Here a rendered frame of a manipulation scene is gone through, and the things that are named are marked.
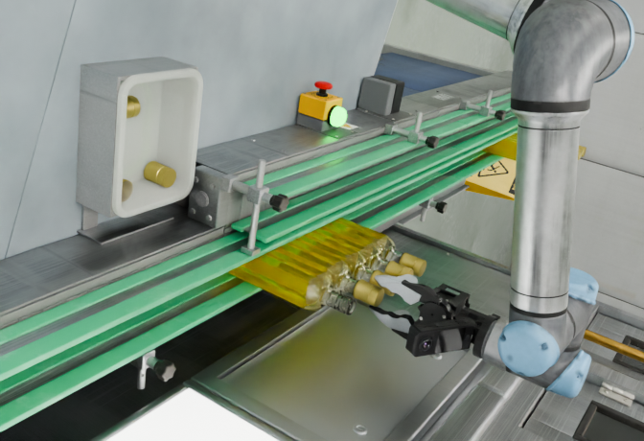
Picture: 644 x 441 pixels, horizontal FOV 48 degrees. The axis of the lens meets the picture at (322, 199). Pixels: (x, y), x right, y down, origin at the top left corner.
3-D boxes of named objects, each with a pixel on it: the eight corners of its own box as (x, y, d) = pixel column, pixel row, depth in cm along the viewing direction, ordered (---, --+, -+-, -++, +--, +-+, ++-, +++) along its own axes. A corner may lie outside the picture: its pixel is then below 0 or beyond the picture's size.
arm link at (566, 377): (598, 342, 113) (583, 388, 116) (530, 314, 118) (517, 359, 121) (586, 363, 106) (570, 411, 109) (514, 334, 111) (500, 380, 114)
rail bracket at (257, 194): (213, 241, 127) (270, 266, 121) (223, 149, 121) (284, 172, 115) (224, 236, 129) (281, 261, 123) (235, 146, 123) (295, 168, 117)
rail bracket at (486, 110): (456, 108, 209) (500, 121, 203) (462, 83, 207) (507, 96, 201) (462, 106, 213) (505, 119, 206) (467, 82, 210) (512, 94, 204)
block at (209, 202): (183, 218, 129) (214, 231, 126) (188, 168, 126) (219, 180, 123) (197, 213, 132) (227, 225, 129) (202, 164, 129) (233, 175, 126)
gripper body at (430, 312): (430, 317, 129) (494, 345, 124) (408, 336, 122) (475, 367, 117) (439, 280, 126) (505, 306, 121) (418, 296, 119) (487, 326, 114)
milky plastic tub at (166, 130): (76, 203, 115) (115, 222, 111) (81, 63, 107) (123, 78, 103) (156, 180, 129) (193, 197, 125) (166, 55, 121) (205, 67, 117)
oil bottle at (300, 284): (219, 270, 132) (316, 316, 122) (222, 243, 130) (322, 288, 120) (239, 261, 137) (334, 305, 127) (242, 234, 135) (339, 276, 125)
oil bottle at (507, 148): (475, 149, 235) (562, 175, 222) (479, 132, 233) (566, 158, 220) (481, 146, 239) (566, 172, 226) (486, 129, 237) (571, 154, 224)
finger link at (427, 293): (398, 293, 125) (441, 322, 121) (393, 296, 123) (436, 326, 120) (408, 271, 122) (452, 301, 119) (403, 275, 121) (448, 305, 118)
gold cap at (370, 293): (351, 300, 126) (373, 311, 124) (355, 282, 125) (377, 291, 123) (361, 293, 129) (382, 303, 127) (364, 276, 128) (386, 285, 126)
